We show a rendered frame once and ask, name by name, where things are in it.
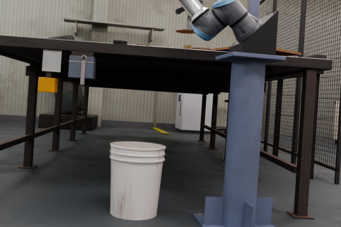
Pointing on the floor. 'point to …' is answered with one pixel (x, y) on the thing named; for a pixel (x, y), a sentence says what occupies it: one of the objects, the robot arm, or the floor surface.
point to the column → (242, 148)
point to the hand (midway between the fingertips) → (188, 31)
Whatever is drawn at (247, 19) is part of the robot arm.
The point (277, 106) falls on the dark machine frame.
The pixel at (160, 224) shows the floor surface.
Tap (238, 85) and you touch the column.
